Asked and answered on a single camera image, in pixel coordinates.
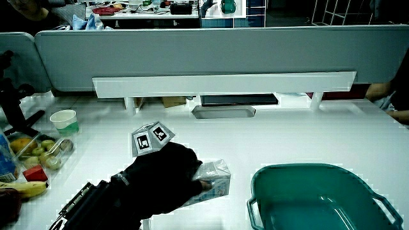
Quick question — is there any person's left hand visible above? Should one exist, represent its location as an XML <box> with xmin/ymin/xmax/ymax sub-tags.
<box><xmin>110</xmin><ymin>120</ymin><xmax>213</xmax><ymax>221</ymax></box>

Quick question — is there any white blue milk carton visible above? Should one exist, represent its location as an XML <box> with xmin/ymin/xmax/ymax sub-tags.
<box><xmin>181</xmin><ymin>158</ymin><xmax>231</xmax><ymax>208</ymax></box>

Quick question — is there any white desk shelf riser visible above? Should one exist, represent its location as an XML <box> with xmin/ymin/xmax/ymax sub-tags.
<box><xmin>92</xmin><ymin>71</ymin><xmax>357</xmax><ymax>116</ymax></box>

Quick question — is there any white desk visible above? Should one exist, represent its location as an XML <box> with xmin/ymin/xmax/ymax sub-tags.
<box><xmin>0</xmin><ymin>91</ymin><xmax>409</xmax><ymax>230</ymax></box>

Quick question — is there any large grey desk partition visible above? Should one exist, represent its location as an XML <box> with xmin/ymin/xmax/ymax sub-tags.
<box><xmin>34</xmin><ymin>24</ymin><xmax>409</xmax><ymax>93</ymax></box>

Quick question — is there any small grey desk partition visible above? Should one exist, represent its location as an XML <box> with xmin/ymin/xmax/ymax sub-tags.
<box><xmin>0</xmin><ymin>31</ymin><xmax>52</xmax><ymax>93</ymax></box>

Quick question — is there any brown cardboard box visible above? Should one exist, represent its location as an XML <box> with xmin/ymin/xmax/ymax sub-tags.
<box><xmin>161</xmin><ymin>96</ymin><xmax>188</xmax><ymax>109</ymax></box>

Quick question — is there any grey shallow tray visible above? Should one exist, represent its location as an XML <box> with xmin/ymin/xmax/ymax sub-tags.
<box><xmin>191</xmin><ymin>105</ymin><xmax>256</xmax><ymax>119</ymax></box>

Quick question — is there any clear plastic fruit container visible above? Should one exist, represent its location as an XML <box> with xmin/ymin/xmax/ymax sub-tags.
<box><xmin>6</xmin><ymin>132</ymin><xmax>77</xmax><ymax>172</ymax></box>

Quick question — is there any brown kiwi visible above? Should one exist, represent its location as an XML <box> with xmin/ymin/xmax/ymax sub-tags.
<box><xmin>59</xmin><ymin>139</ymin><xmax>75</xmax><ymax>153</ymax></box>

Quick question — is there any green round fruit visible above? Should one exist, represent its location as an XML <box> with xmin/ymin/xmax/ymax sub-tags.
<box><xmin>44</xmin><ymin>155</ymin><xmax>62</xmax><ymax>171</ymax></box>

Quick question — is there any white green paper cup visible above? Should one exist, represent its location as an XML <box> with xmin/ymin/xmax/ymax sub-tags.
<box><xmin>49</xmin><ymin>109</ymin><xmax>80</xmax><ymax>137</ymax></box>

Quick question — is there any black flat keyboard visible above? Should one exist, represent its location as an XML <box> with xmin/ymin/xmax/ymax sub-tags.
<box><xmin>200</xmin><ymin>93</ymin><xmax>279</xmax><ymax>107</ymax></box>

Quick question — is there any red block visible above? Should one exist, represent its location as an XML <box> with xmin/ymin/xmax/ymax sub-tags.
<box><xmin>22</xmin><ymin>164</ymin><xmax>49</xmax><ymax>182</ymax></box>

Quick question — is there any yellow banana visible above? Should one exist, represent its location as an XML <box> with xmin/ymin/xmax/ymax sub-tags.
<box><xmin>0</xmin><ymin>180</ymin><xmax>49</xmax><ymax>199</ymax></box>

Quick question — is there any orange mango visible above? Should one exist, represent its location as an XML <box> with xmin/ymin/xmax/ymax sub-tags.
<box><xmin>9</xmin><ymin>137</ymin><xmax>35</xmax><ymax>155</ymax></box>

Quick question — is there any dark brown round object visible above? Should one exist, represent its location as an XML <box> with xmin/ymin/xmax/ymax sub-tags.
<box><xmin>0</xmin><ymin>188</ymin><xmax>22</xmax><ymax>224</ymax></box>

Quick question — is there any blue packet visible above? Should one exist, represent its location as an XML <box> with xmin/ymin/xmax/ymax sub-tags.
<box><xmin>0</xmin><ymin>127</ymin><xmax>19</xmax><ymax>183</ymax></box>

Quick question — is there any green plastic basin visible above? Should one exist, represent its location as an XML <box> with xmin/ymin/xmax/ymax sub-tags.
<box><xmin>246</xmin><ymin>163</ymin><xmax>405</xmax><ymax>230</ymax></box>

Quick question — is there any blue cloth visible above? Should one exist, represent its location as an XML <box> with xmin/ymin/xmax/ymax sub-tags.
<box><xmin>72</xmin><ymin>12</ymin><xmax>113</xmax><ymax>31</ymax></box>

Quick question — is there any black case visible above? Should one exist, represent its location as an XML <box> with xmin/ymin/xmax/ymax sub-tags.
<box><xmin>169</xmin><ymin>2</ymin><xmax>194</xmax><ymax>15</ymax></box>

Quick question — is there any red tray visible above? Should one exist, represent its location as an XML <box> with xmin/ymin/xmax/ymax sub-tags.
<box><xmin>92</xmin><ymin>6</ymin><xmax>124</xmax><ymax>17</ymax></box>

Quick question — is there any dark red flat object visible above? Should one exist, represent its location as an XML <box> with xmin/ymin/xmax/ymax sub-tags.
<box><xmin>305</xmin><ymin>84</ymin><xmax>370</xmax><ymax>100</ymax></box>

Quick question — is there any black camera stand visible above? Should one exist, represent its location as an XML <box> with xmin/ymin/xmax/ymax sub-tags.
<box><xmin>0</xmin><ymin>50</ymin><xmax>45</xmax><ymax>138</ymax></box>

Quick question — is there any white wire rack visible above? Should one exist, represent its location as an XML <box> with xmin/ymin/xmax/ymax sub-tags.
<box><xmin>311</xmin><ymin>0</ymin><xmax>374</xmax><ymax>26</ymax></box>

